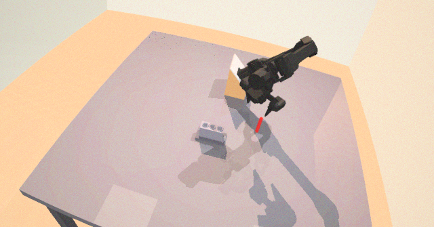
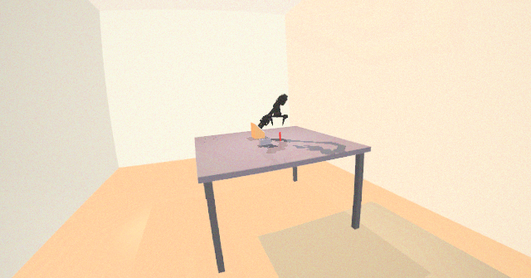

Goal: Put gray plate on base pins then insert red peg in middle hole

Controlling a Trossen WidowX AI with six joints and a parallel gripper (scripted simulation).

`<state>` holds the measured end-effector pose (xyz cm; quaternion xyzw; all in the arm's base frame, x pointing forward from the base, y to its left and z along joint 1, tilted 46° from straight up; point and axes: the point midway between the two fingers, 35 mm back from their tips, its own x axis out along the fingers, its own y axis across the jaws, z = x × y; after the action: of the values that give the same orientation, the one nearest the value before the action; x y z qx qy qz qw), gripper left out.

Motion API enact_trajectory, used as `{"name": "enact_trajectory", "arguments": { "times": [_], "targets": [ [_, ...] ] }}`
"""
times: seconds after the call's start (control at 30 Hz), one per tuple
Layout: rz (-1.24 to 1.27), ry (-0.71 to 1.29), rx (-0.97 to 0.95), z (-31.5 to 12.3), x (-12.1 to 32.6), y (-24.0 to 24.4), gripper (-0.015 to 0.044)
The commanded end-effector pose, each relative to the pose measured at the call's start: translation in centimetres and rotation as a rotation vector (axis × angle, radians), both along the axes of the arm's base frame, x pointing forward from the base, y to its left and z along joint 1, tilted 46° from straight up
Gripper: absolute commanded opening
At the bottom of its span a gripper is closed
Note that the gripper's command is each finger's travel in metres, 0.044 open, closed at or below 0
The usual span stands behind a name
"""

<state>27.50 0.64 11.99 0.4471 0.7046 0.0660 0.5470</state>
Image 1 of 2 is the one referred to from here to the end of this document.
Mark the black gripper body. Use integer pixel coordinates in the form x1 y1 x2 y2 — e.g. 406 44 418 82
239 76 285 112

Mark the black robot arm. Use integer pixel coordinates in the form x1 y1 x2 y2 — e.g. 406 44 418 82
237 36 318 104

